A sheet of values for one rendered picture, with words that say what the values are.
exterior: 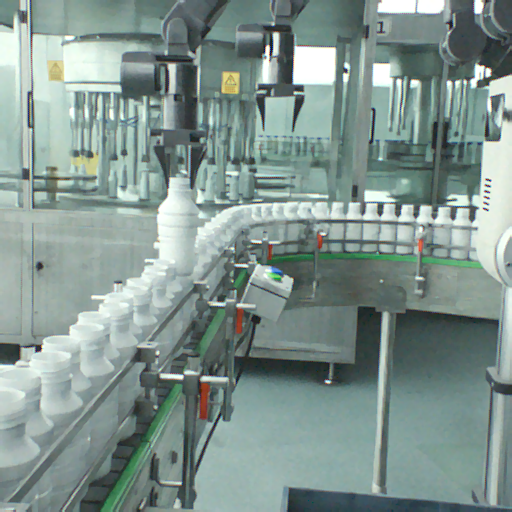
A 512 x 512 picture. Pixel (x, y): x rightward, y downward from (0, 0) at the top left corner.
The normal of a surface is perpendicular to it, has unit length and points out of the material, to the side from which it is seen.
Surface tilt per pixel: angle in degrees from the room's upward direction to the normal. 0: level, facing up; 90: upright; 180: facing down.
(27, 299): 90
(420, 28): 90
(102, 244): 90
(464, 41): 89
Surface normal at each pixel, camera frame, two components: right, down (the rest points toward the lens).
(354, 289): 0.15, 0.11
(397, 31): -0.08, 0.14
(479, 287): -0.39, 0.11
